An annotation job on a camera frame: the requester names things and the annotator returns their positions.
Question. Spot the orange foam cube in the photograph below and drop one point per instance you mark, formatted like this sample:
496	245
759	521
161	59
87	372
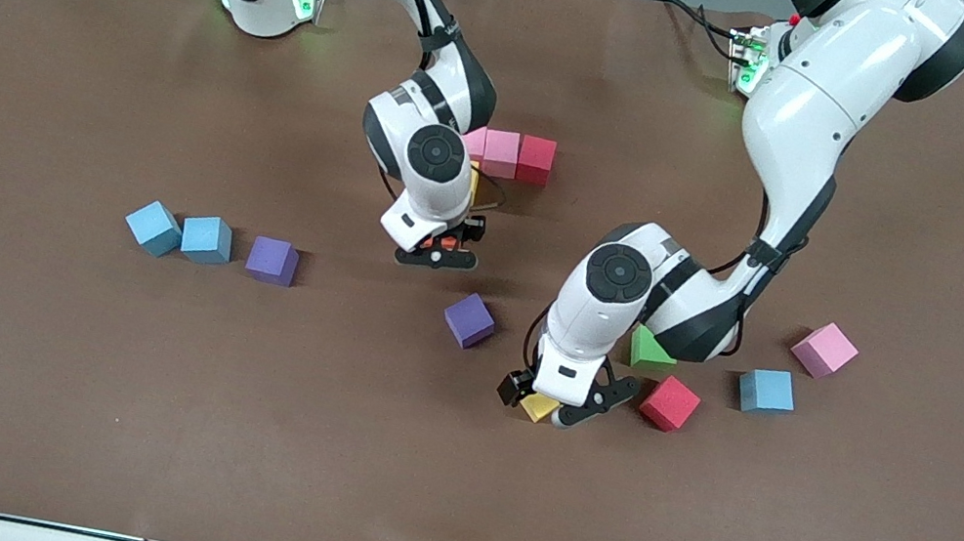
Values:
437	245

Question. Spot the green foam cube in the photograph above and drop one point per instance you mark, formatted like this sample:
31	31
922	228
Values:
648	354

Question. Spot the blue foam cube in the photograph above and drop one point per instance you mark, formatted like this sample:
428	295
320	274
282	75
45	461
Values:
153	224
206	236
766	388

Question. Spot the red foam cube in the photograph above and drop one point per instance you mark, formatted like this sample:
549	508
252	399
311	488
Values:
537	157
670	399

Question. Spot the yellow foam cube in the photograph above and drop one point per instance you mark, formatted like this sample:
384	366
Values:
472	182
537	408

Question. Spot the pink foam cube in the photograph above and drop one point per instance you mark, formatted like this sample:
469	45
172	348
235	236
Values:
824	346
503	151
477	143

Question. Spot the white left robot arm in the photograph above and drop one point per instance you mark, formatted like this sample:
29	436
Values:
821	92

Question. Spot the purple foam cube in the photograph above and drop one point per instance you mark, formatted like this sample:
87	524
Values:
469	316
271	258

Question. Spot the brown table mat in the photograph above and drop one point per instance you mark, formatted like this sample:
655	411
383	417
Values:
445	482

